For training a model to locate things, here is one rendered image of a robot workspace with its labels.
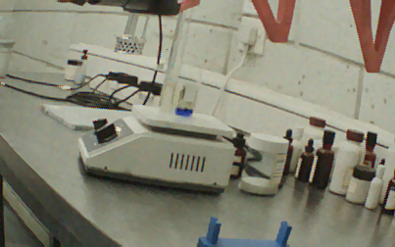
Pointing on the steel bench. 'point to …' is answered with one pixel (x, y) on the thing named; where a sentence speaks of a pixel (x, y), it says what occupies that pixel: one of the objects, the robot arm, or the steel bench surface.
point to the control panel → (108, 141)
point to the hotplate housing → (164, 158)
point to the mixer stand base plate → (77, 119)
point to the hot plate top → (205, 123)
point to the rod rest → (242, 239)
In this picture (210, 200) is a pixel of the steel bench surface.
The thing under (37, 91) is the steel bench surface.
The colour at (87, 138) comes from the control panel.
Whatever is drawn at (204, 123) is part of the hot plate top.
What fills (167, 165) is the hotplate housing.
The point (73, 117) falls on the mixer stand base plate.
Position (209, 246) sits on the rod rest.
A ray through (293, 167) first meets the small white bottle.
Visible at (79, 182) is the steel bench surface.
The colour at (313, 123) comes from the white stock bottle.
